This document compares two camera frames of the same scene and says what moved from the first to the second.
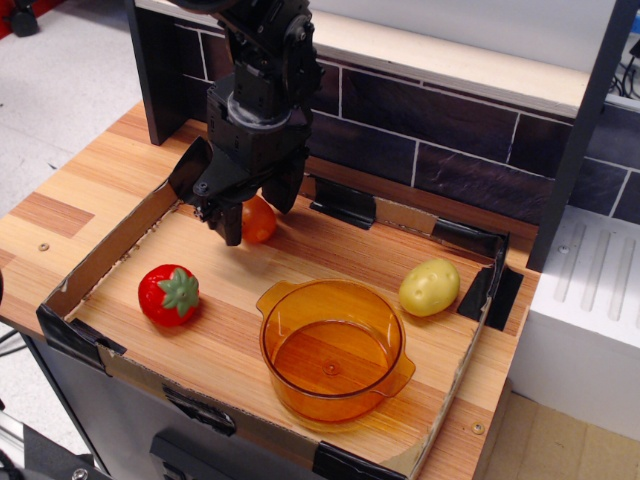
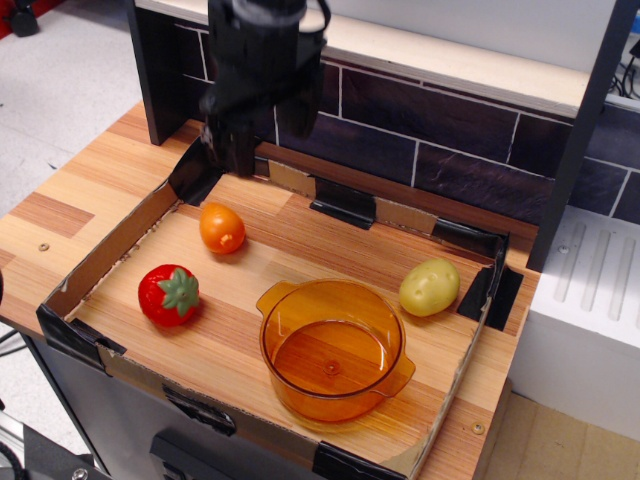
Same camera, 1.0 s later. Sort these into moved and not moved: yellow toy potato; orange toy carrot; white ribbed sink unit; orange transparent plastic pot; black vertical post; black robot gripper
Moved: orange toy carrot; black robot gripper
Not moved: orange transparent plastic pot; yellow toy potato; black vertical post; white ribbed sink unit
